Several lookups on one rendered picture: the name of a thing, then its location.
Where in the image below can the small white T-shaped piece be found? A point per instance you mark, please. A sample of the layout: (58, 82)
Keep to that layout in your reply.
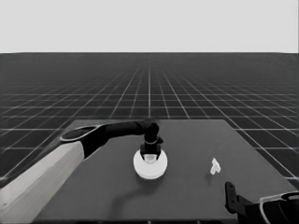
(215, 167)

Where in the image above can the large thick white disc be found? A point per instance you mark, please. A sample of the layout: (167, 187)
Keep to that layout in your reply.
(149, 171)

